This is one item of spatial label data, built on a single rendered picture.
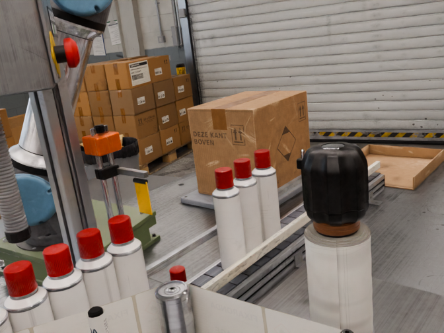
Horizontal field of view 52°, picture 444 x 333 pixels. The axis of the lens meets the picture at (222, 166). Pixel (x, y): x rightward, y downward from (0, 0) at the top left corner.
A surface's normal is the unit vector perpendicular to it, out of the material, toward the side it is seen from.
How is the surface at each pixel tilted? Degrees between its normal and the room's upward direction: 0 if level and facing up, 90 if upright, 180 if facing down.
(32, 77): 90
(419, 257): 0
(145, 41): 90
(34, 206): 101
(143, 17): 90
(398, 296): 0
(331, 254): 93
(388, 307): 0
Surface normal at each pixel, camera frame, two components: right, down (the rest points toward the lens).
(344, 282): -0.07, 0.32
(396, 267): -0.11, -0.95
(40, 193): 0.16, 0.44
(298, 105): 0.78, 0.09
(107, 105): -0.42, 0.31
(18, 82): 0.26, 0.25
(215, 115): -0.61, 0.29
